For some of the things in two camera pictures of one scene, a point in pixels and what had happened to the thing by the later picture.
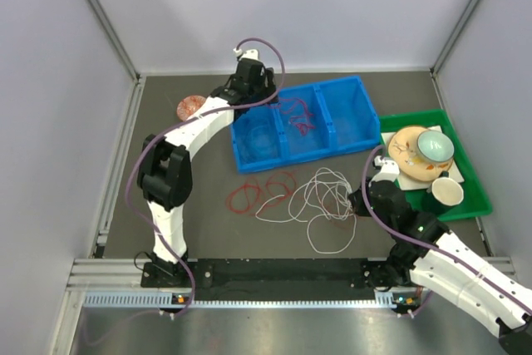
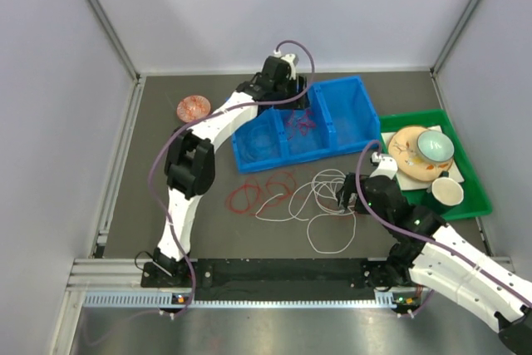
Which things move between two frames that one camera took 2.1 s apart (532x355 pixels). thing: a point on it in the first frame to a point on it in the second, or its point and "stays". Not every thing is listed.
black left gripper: x=269 y=82 to x=292 y=83
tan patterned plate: x=403 y=151 stays
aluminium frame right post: x=440 y=60 stays
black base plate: x=275 y=280 stays
